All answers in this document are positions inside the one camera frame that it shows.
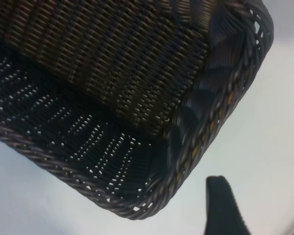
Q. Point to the dark brown wicker basket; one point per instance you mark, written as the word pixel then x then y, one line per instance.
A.
pixel 112 73

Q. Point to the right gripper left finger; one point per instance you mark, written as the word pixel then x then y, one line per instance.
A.
pixel 223 210

